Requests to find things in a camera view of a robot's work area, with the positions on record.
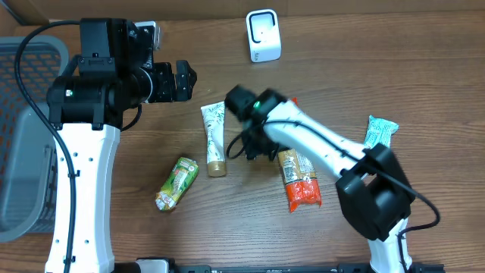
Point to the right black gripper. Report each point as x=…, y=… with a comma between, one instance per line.
x=258, y=147

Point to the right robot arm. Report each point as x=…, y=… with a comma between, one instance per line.
x=374, y=194

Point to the white barcode scanner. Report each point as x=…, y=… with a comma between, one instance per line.
x=263, y=35

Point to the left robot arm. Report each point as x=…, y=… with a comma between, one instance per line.
x=116, y=73

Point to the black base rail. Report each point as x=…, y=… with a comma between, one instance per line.
x=284, y=269

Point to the teal snack packet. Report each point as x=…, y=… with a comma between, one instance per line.
x=379, y=131

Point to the green yellow snack packet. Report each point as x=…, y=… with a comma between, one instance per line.
x=178, y=182

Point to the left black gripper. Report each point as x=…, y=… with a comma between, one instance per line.
x=167, y=93

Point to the orange spaghetti packet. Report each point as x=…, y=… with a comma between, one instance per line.
x=299, y=179

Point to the grey plastic mesh basket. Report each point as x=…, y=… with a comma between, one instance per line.
x=28, y=154

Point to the white cream tube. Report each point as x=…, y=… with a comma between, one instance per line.
x=213, y=116

